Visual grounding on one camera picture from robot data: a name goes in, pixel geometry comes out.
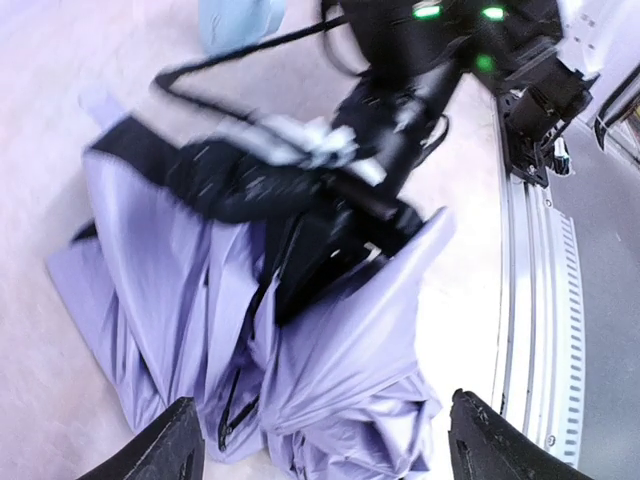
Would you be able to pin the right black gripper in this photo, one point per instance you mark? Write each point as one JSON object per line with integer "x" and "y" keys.
{"x": 320, "y": 223}

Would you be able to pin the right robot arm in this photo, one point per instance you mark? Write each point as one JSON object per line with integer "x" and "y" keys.
{"x": 504, "y": 44}

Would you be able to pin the front aluminium rail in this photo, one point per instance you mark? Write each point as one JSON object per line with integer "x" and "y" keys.
{"x": 540, "y": 372}

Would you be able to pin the lavender folding umbrella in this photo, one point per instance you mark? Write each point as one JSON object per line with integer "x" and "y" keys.
{"x": 160, "y": 295}

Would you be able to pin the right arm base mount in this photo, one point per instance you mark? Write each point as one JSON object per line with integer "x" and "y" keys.
{"x": 531, "y": 122}

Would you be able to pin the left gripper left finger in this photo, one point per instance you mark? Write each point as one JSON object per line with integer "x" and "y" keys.
{"x": 171, "y": 447}

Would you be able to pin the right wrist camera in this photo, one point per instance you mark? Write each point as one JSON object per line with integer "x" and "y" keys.
{"x": 282, "y": 140}

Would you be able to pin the light blue mug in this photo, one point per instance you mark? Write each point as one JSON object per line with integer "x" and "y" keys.
{"x": 228, "y": 25}

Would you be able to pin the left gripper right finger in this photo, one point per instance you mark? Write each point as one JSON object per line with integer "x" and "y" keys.
{"x": 484, "y": 446}

